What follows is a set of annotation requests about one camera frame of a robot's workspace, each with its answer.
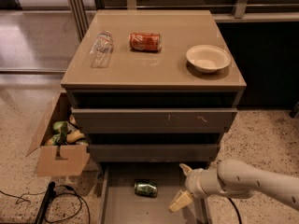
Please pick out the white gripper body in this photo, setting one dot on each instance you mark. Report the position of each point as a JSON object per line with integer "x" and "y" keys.
{"x": 195, "y": 182}

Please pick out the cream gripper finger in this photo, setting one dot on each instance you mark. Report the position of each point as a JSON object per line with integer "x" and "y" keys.
{"x": 181, "y": 200}
{"x": 185, "y": 168}

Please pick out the green soda can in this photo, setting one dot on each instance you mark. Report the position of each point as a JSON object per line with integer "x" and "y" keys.
{"x": 146, "y": 188}

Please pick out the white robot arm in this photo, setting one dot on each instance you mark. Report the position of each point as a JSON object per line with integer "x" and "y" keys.
{"x": 235, "y": 179}

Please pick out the bottom grey open drawer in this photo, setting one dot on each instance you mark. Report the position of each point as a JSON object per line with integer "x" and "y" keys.
{"x": 120, "y": 204}

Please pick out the middle grey drawer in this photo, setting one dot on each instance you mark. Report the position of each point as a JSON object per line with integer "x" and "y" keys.
{"x": 153, "y": 153}

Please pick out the grey drawer cabinet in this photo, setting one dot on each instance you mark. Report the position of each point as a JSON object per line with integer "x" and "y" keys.
{"x": 144, "y": 79}

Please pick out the top grey drawer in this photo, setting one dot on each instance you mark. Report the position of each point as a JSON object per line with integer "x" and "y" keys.
{"x": 155, "y": 120}

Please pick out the orange soda can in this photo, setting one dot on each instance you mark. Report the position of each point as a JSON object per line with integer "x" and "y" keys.
{"x": 145, "y": 41}

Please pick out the white paper bowl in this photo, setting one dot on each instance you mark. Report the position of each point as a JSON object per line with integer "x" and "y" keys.
{"x": 208, "y": 59}

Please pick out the cardboard box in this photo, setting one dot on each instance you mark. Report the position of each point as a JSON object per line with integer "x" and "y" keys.
{"x": 63, "y": 149}

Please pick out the black bar on floor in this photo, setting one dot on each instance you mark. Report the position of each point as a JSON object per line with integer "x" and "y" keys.
{"x": 49, "y": 195}

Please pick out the green chip bag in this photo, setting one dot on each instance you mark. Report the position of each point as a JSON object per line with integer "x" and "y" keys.
{"x": 65, "y": 133}

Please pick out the clear plastic bottle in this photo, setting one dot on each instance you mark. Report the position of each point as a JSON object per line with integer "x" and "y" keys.
{"x": 101, "y": 50}

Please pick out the metal railing frame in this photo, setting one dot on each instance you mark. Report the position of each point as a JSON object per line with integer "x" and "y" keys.
{"x": 223, "y": 11}

